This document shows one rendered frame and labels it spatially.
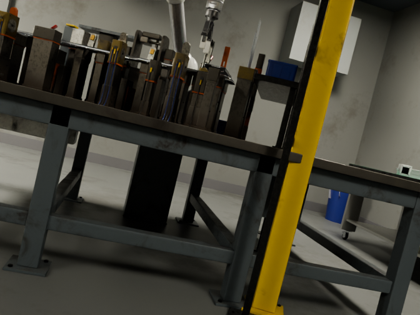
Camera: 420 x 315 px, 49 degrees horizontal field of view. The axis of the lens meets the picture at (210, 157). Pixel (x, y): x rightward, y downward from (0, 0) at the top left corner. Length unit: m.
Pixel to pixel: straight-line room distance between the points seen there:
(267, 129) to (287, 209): 4.06
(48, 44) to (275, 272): 1.64
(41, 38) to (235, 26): 3.66
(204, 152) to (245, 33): 4.20
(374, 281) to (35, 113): 1.63
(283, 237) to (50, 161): 1.00
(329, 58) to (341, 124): 4.40
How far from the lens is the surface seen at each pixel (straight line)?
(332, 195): 5.77
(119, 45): 2.46
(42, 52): 2.65
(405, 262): 2.33
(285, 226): 1.98
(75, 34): 2.95
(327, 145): 6.30
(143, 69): 2.57
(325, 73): 1.99
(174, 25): 3.22
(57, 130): 1.87
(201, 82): 2.30
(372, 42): 6.62
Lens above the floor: 0.70
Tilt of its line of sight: 3 degrees down
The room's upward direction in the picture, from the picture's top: 14 degrees clockwise
